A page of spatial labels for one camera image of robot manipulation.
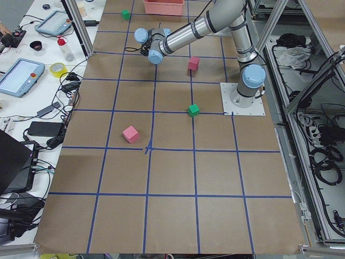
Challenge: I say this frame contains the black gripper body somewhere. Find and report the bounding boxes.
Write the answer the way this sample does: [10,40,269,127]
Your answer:
[140,43,151,56]

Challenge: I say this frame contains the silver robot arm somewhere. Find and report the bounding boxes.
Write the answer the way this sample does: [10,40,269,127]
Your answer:
[134,0,266,108]

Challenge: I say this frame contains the green cube near bin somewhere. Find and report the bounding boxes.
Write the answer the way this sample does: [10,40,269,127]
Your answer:
[121,9,131,21]

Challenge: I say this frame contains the pink plastic bin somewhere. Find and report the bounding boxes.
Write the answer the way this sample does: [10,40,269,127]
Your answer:
[143,0,184,16]

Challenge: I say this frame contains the pink cube near centre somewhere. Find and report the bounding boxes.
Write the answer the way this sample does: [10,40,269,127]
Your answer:
[188,56,200,71]

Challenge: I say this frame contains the pink cube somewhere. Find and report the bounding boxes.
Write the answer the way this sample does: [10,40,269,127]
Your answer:
[188,56,200,71]
[122,126,140,144]

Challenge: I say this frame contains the black power adapter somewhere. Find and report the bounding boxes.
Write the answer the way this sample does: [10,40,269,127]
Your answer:
[84,20,100,27]

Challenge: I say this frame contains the green cube near base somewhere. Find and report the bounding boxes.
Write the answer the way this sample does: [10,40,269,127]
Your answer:
[188,104,200,117]

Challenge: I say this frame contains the squeeze bottle red cap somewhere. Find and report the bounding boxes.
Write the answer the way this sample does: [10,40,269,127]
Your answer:
[57,37,75,62]

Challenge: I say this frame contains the pink cube far side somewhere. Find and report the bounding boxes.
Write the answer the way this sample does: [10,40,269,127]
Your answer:
[122,126,140,144]

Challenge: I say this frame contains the teach pendant far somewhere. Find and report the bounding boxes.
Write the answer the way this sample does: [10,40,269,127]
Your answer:
[34,10,71,36]

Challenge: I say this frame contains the teach pendant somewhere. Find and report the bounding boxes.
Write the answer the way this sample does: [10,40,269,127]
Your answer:
[1,58,45,98]
[34,10,71,36]

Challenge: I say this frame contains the yellow tape roll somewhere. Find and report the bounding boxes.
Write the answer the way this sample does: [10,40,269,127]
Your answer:
[49,62,68,78]

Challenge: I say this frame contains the teach pendant near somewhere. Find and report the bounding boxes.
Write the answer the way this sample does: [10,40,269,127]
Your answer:
[1,58,45,98]

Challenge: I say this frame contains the black laptop power brick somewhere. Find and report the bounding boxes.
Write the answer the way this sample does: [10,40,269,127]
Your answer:
[27,121,63,137]

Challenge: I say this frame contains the aluminium frame post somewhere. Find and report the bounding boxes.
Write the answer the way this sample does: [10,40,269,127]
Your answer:
[61,0,94,58]

